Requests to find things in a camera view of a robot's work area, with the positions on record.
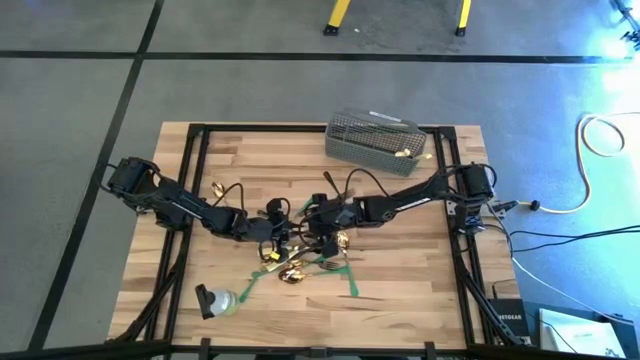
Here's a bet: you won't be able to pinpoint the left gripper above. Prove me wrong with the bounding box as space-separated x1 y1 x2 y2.
248 213 304 251

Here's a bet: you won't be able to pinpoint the grey mesh cutlery basket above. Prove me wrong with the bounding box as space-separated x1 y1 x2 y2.
324 106 429 178

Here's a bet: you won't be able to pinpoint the cream coiled floor cable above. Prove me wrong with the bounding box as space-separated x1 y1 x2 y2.
538 112 640 216

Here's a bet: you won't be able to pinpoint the yellow stepladder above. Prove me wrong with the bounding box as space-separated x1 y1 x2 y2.
322 0 474 38

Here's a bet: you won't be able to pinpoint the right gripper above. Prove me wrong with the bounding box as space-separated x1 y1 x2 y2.
299 193 365 259

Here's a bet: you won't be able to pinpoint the black floor cables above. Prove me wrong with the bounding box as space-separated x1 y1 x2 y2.
504 223 640 255

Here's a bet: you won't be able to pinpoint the clear spray bottle black cap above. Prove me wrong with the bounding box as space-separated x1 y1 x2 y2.
194 283 241 321

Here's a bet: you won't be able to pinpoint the pile of gold cutlery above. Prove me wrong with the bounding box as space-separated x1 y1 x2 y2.
107 122 529 360

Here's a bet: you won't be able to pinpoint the black network switch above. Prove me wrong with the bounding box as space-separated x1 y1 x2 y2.
487 297 531 341

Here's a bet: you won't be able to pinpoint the white cardboard box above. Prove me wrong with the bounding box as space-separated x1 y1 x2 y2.
538 308 627 359

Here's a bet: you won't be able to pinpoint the black tripod stand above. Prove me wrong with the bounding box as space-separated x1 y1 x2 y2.
608 0 640 47

